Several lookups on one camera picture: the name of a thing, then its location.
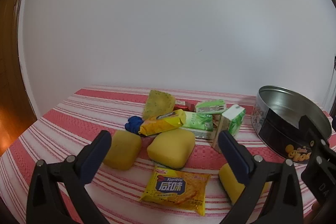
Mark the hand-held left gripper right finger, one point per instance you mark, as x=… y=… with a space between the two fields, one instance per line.
x=235 y=158

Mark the blue cloth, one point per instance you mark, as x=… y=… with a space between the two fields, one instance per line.
x=133 y=124

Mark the round metal tin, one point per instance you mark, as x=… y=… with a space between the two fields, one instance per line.
x=278 y=132

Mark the red candy packet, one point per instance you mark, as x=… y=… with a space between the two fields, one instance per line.
x=183 y=105

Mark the wooden door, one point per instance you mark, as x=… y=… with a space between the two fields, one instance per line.
x=13 y=56

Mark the pink floral tissue pack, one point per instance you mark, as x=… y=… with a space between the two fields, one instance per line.
x=216 y=132

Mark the yellow sponge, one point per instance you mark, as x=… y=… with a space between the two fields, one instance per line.
x=228 y=183
x=122 y=151
x=170 y=148

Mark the green tissue pack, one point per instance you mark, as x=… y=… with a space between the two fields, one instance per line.
x=199 y=123
x=233 y=120
x=211 y=106

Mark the yellow-green scouring pad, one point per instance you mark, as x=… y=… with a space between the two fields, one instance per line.
x=158 y=103

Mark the yellow cracker packet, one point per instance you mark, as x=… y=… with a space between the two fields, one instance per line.
x=160 y=124
x=174 y=190

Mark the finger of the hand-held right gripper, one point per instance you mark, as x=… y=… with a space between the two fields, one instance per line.
x=306 y=124

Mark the pink striped cloth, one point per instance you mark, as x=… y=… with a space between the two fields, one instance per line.
x=52 y=134

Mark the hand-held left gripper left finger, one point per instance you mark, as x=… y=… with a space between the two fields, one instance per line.
x=96 y=154

